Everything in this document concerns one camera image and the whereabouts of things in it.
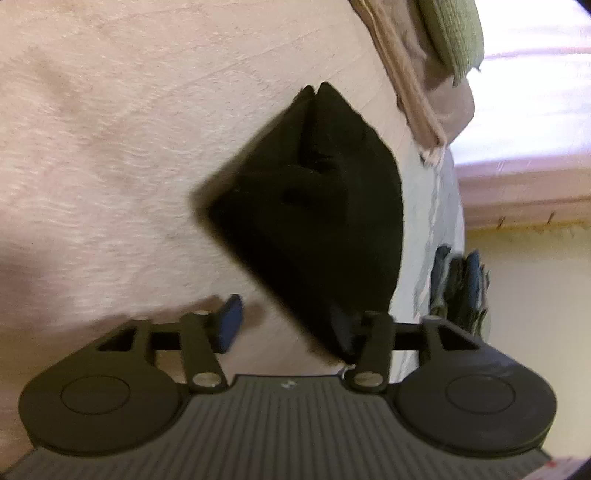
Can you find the stack of folded clothes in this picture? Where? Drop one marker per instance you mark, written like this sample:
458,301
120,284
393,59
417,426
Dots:
461,286

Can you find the folded pink blanket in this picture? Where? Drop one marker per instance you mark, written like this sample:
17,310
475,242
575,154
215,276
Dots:
438,101

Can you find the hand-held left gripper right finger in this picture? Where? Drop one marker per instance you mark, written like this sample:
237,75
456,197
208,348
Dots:
341,332

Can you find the black sweater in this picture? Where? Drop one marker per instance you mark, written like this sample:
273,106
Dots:
314,221

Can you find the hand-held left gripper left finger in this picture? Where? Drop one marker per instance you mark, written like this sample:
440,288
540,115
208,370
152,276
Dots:
231,323

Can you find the green checked pillow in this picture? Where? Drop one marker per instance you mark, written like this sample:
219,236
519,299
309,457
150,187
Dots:
455,32

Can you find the pink curtain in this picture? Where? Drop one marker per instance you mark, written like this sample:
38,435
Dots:
531,184

